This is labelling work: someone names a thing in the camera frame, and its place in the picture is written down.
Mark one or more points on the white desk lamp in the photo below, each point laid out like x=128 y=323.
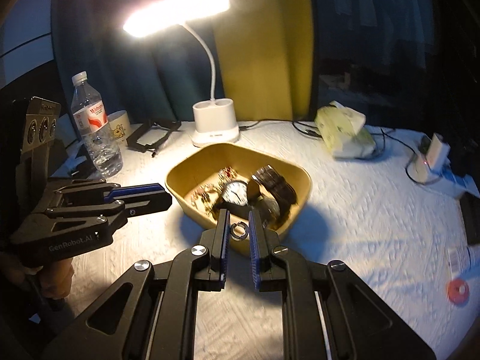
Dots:
x=215 y=120

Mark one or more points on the yellow curtain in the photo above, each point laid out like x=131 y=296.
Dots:
x=262 y=45

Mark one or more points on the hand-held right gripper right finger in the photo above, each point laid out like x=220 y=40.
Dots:
x=255 y=247

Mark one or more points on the white textured tablecloth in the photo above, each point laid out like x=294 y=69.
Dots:
x=356 y=232

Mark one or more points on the blue curtain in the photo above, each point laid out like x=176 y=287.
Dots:
x=131 y=63

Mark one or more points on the clear plastic water bottle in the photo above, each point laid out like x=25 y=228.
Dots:
x=99 y=138

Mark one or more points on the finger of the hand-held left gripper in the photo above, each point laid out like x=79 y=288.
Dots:
x=150 y=204
x=138 y=189

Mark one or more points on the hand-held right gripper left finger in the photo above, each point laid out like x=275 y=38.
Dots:
x=225 y=240

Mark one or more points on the person's left hand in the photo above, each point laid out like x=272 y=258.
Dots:
x=56 y=279

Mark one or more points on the red tape roll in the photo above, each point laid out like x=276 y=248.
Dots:
x=450 y=292

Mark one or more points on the yellow storage box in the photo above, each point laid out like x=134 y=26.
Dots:
x=195 y=180

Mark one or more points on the black flat object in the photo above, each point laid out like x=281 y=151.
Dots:
x=471 y=221

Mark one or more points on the white paper label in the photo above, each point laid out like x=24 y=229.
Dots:
x=454 y=260

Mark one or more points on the yellow tissue pack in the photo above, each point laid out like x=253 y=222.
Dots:
x=345 y=135

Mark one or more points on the white power strip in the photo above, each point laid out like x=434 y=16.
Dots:
x=422 y=174

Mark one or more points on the metal band wristwatch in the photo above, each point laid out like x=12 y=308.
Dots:
x=273 y=183

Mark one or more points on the white charger adapter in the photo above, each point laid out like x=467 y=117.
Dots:
x=437 y=153

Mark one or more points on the white cartoon mug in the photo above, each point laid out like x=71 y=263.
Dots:
x=119 y=127

